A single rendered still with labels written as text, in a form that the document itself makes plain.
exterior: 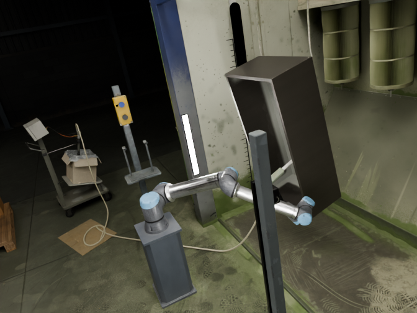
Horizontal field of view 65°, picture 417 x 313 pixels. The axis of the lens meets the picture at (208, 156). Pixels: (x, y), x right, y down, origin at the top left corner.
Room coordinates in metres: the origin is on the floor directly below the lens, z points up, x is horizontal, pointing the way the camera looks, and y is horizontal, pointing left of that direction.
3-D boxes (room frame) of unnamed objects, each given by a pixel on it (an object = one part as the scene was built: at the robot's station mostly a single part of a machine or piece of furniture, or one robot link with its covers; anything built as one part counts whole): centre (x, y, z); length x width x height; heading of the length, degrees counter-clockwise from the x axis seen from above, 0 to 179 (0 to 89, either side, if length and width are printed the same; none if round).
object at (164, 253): (2.20, 0.50, 0.32); 0.31 x 0.31 x 0.64; 21
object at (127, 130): (3.06, 0.72, 0.82); 0.06 x 0.06 x 1.64; 21
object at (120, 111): (3.00, 0.70, 1.42); 0.12 x 0.06 x 0.26; 111
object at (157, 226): (2.20, 0.50, 0.69); 0.19 x 0.19 x 0.10
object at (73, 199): (4.12, 1.85, 0.64); 0.73 x 0.50 x 1.27; 121
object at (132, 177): (2.91, 0.66, 0.95); 0.26 x 0.15 x 0.32; 111
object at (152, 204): (2.21, 0.49, 0.83); 0.17 x 0.15 x 0.18; 160
